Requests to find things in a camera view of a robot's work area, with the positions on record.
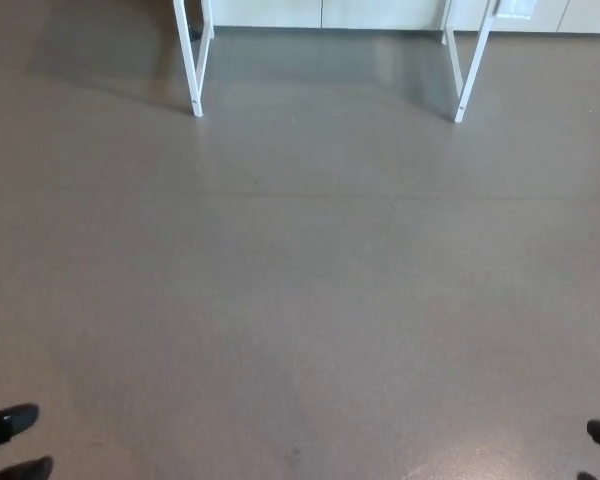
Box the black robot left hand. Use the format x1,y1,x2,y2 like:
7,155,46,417
0,403,54,480

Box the white table leg frame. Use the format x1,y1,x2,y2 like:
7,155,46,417
173,0,216,118
441,0,505,124

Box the white partition panel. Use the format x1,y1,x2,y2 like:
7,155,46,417
321,0,562,35
211,0,324,29

